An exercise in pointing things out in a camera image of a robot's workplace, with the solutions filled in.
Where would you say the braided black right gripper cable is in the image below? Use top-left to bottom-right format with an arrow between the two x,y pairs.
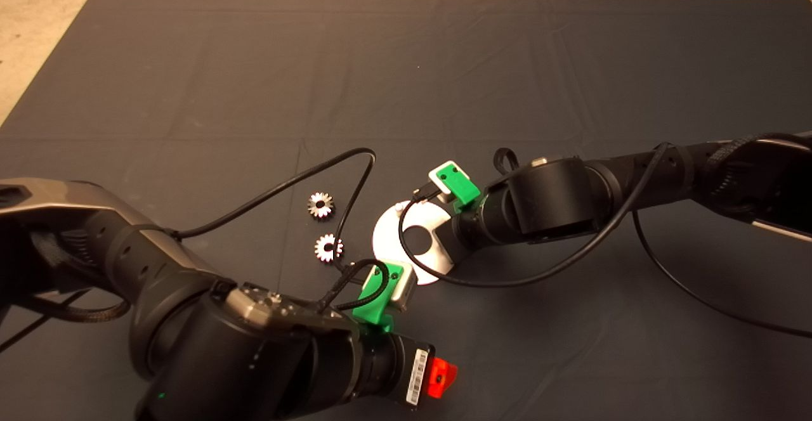
494,147 -> 522,176

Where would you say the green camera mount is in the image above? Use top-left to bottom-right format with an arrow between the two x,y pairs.
428,162 -> 481,214
352,261 -> 405,334

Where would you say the smooth black left camera cable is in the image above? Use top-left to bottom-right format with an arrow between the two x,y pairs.
171,147 -> 378,276

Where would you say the green right camera mount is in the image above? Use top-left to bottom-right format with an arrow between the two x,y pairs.
428,162 -> 481,214

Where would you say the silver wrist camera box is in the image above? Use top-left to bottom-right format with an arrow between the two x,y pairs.
388,268 -> 419,313
426,160 -> 461,205

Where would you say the braided black left gripper cable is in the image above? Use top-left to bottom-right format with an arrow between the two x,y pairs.
317,257 -> 389,313

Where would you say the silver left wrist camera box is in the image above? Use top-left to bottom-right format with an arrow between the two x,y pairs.
388,268 -> 419,313

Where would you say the dark grey table cloth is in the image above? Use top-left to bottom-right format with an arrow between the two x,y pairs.
0,0 -> 812,421

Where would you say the green left camera mount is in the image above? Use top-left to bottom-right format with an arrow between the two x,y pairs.
352,261 -> 405,334

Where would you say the braided black left arm hose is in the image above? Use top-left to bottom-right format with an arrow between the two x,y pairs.
0,291 -> 131,355

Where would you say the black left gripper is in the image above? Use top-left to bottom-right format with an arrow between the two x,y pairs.
358,334 -> 459,409

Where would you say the white round base plate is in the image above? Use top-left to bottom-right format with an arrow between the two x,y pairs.
372,200 -> 459,285

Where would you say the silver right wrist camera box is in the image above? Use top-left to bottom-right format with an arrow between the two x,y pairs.
426,160 -> 461,205

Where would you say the braided black gripper cable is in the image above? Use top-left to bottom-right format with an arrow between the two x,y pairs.
317,257 -> 389,313
494,147 -> 522,176

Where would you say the small steel planetary gear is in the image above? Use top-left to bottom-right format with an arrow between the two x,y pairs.
315,233 -> 344,263
307,193 -> 336,220

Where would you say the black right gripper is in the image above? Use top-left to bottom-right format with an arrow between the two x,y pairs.
436,209 -> 495,266

